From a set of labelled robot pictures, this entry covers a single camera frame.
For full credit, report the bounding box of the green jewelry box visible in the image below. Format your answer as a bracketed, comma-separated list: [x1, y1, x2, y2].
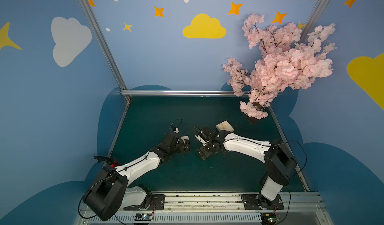
[197, 146, 217, 161]

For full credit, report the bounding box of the white lift-off lid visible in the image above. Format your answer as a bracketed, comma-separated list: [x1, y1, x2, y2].
[180, 136, 191, 153]

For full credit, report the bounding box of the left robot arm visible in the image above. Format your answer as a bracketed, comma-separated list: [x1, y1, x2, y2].
[81, 131, 191, 221]

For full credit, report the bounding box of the cream flower print box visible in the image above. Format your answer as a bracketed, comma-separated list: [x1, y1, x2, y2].
[216, 121, 234, 133]

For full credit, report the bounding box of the left green circuit board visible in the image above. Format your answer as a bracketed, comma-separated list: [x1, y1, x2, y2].
[135, 214, 154, 222]

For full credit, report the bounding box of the green circuit board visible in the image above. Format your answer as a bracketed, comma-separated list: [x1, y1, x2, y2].
[260, 213, 279, 225]
[135, 214, 154, 222]

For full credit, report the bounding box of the right green circuit board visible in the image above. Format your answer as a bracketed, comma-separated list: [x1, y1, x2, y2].
[260, 213, 279, 225]

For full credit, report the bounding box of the pink cherry blossom tree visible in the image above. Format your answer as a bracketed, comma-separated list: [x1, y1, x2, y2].
[223, 13, 336, 120]

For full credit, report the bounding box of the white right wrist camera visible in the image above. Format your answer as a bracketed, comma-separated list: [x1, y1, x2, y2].
[195, 135, 207, 146]

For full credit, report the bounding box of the aluminium back frame rail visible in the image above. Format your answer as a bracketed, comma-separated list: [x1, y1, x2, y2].
[121, 90, 235, 97]

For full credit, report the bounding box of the front aluminium rail base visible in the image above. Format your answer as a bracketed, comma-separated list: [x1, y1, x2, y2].
[74, 192, 333, 225]

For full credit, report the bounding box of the aluminium right frame post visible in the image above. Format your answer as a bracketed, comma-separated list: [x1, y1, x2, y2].
[299, 0, 330, 43]

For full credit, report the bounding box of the aluminium frame post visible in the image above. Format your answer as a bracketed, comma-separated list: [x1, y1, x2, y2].
[299, 0, 330, 43]
[78, 0, 131, 103]

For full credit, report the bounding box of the aluminium left frame post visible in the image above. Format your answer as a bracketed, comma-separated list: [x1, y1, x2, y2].
[78, 0, 131, 103]

